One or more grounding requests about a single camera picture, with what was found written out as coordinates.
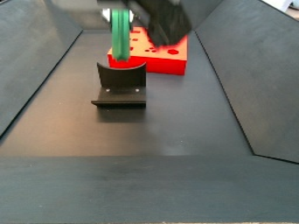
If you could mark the green star-profile bar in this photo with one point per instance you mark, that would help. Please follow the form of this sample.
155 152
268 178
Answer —
121 34

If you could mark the red block with shaped holes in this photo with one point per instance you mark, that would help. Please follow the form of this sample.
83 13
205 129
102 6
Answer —
162 60

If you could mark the black curved fixture stand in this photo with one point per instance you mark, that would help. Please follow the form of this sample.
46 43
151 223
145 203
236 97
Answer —
122 87

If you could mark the red-tinted gripper finger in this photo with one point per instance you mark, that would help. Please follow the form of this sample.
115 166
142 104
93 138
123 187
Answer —
131 16

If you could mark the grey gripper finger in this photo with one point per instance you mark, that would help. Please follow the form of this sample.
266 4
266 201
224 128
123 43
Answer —
106 14

